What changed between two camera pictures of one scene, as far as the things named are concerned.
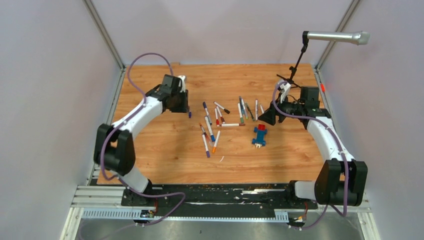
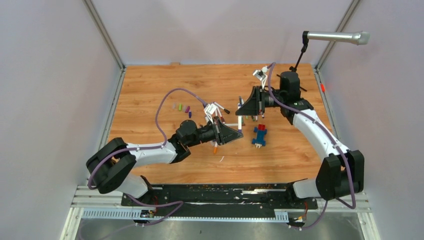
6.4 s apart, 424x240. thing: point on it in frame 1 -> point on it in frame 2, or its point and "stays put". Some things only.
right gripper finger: (272, 111) -> (250, 107)
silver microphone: (359, 37) stays put
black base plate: (215, 200) stays put
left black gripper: (185, 108) -> (224, 135)
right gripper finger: (269, 116) -> (248, 109)
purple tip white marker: (207, 152) -> (239, 119)
